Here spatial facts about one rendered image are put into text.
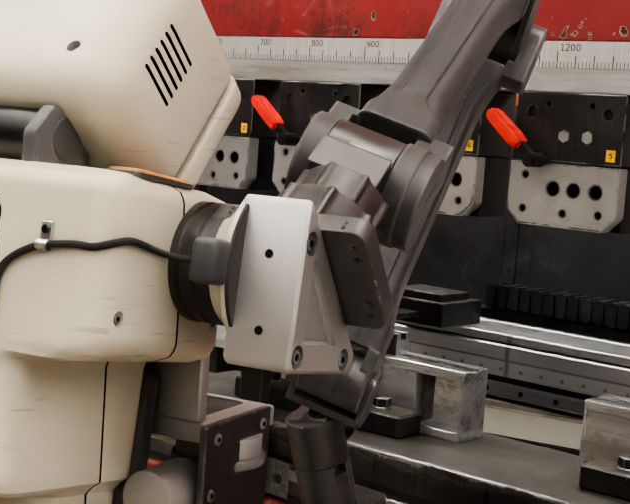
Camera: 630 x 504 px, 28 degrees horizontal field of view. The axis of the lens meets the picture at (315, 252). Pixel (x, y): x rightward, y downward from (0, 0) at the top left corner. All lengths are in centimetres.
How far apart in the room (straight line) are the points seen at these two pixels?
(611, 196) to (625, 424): 27
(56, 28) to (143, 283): 20
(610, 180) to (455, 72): 51
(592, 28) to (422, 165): 66
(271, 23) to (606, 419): 75
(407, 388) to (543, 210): 33
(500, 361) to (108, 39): 118
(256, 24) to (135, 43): 101
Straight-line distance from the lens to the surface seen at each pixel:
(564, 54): 158
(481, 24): 113
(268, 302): 81
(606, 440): 158
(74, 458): 91
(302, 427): 125
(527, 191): 158
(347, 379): 121
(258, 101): 181
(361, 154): 91
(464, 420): 169
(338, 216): 83
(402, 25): 171
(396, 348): 174
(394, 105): 100
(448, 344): 198
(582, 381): 187
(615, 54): 154
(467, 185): 163
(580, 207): 155
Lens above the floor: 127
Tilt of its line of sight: 6 degrees down
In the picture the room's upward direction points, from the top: 4 degrees clockwise
